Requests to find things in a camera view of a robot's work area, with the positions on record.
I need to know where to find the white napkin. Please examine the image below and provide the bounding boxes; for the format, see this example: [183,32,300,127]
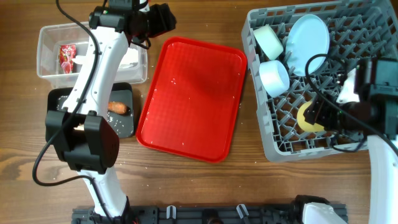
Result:
[72,48,139,69]

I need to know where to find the small light blue bowl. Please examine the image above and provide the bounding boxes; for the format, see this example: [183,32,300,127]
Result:
[259,60,290,98]

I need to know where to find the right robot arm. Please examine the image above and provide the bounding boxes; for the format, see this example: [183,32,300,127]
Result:
[302,57,397,223]

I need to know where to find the grey dishwasher rack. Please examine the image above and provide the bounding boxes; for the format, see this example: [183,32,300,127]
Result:
[241,1,397,162]

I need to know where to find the clear plastic bin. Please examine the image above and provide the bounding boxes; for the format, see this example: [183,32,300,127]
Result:
[37,23,147,88]

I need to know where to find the mint green bowl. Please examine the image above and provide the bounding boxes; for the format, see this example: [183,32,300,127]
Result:
[253,25,284,60]

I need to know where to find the orange carrot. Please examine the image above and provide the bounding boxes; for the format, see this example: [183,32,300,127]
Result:
[108,101,128,114]

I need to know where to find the black waste tray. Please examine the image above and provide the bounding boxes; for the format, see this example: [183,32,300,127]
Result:
[47,83,134,139]

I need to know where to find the red plastic tray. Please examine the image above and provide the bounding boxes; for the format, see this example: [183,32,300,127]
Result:
[136,37,247,163]

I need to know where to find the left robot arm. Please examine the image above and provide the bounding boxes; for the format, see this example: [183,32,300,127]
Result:
[45,1,177,223]

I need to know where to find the large light blue plate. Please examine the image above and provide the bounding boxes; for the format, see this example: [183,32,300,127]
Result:
[285,14,330,77]

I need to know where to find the yellow plastic cup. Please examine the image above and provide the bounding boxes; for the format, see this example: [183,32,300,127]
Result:
[297,101,324,133]

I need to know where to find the red snack wrapper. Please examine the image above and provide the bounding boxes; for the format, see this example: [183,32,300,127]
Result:
[58,44,76,74]

